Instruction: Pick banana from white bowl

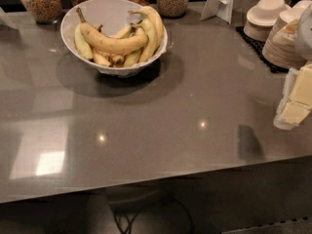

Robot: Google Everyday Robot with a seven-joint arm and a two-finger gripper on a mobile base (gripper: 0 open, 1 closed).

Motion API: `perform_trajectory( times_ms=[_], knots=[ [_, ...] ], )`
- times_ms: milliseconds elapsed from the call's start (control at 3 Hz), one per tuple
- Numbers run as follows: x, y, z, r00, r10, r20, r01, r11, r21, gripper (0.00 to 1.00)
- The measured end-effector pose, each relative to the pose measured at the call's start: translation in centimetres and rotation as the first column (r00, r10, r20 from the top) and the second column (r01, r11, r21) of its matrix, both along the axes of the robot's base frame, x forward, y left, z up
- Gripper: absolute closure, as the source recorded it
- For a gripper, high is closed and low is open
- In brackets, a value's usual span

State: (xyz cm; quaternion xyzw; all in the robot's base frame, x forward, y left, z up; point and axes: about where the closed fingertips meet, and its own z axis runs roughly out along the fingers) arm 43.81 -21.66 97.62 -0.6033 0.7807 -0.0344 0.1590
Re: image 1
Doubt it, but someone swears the right curved yellow banana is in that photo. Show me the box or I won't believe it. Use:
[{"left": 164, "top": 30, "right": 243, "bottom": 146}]
[{"left": 135, "top": 18, "right": 158, "bottom": 62}]

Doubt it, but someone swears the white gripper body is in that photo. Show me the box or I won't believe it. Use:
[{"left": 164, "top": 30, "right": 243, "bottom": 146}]
[{"left": 294, "top": 5, "right": 312, "bottom": 60}]

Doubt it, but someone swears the stack of white bowls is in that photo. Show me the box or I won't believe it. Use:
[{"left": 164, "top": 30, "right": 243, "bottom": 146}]
[{"left": 243, "top": 0, "right": 291, "bottom": 42}]

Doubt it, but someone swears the black rubber mat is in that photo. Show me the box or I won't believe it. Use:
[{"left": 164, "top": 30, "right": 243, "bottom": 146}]
[{"left": 235, "top": 26, "right": 289, "bottom": 73}]

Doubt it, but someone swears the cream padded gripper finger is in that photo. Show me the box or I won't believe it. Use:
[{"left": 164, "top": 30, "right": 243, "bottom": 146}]
[{"left": 273, "top": 61, "right": 312, "bottom": 130}]

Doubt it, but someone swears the outer right yellow banana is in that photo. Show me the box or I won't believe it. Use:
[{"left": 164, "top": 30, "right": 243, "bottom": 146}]
[{"left": 129, "top": 6, "right": 164, "bottom": 45}]

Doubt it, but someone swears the white card at left edge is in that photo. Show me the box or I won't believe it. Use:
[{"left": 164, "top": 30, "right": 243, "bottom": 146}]
[{"left": 0, "top": 7, "right": 18, "bottom": 29}]

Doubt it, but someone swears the greenish left banana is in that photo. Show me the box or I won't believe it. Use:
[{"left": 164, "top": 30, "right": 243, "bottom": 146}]
[{"left": 74, "top": 25, "right": 94, "bottom": 60}]

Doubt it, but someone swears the white stack far right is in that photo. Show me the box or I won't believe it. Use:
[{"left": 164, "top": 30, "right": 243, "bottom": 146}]
[{"left": 292, "top": 0, "right": 312, "bottom": 18}]

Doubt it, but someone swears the left glass cereal jar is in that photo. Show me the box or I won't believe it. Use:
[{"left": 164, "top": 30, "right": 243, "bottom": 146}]
[{"left": 20, "top": 0, "right": 62, "bottom": 23}]

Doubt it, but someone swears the white folded sign stand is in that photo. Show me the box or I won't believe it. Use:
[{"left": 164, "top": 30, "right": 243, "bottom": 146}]
[{"left": 201, "top": 0, "right": 236, "bottom": 23}]

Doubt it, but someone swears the large top yellow banana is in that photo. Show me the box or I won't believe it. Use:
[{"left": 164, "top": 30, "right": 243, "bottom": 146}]
[{"left": 76, "top": 8, "right": 148, "bottom": 55}]

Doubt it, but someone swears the white bowl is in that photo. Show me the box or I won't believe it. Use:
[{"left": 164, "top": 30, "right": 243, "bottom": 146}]
[{"left": 60, "top": 0, "right": 168, "bottom": 77}]

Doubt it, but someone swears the stack of paper plates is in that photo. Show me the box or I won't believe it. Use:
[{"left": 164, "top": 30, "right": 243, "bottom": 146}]
[{"left": 262, "top": 7, "right": 306, "bottom": 69}]

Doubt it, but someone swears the black cable under table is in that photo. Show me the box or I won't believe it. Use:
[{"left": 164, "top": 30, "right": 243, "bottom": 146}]
[{"left": 108, "top": 197, "right": 196, "bottom": 234}]

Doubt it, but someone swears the lower middle banana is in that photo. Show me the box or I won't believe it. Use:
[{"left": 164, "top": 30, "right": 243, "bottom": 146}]
[{"left": 124, "top": 49, "right": 141, "bottom": 67}]

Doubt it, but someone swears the small bottom banana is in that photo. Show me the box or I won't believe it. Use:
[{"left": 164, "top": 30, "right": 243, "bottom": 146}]
[{"left": 93, "top": 51, "right": 111, "bottom": 67}]

